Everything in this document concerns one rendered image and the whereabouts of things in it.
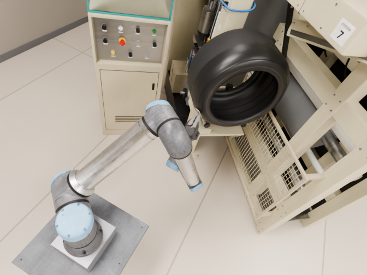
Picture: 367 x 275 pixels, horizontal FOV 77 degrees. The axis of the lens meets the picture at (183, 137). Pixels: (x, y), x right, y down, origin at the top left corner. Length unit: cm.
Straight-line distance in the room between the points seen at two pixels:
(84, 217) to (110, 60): 128
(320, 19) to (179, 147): 87
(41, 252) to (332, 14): 180
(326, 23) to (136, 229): 143
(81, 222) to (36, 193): 127
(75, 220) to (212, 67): 98
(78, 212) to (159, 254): 108
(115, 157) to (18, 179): 152
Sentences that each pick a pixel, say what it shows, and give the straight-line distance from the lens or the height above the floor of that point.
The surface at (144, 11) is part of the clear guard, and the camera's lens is 180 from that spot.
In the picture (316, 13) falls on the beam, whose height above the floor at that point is 169.
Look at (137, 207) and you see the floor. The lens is 218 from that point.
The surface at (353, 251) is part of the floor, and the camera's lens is 293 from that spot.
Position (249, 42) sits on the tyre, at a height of 149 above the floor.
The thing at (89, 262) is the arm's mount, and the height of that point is 71.
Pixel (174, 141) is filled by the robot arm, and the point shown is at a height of 130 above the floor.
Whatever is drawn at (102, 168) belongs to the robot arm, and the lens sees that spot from 111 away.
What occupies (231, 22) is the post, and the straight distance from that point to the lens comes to 160.
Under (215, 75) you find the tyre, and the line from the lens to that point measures 127.
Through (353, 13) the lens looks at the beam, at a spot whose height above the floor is 177.
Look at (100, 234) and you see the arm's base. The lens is 134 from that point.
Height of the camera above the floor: 204
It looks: 50 degrees down
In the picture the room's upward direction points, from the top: 17 degrees clockwise
